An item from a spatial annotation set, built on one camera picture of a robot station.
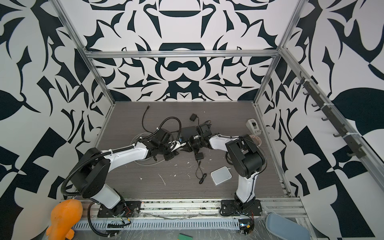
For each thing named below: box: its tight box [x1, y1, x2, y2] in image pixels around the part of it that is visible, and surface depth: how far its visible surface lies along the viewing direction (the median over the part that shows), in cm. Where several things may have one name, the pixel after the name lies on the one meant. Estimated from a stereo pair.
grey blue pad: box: [265, 213, 311, 240], surface depth 71 cm
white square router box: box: [210, 166, 233, 186], surface depth 85 cm
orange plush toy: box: [46, 199, 83, 240], surface depth 68 cm
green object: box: [178, 233, 194, 240], surface depth 68 cm
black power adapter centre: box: [194, 152, 207, 184], surface depth 87 cm
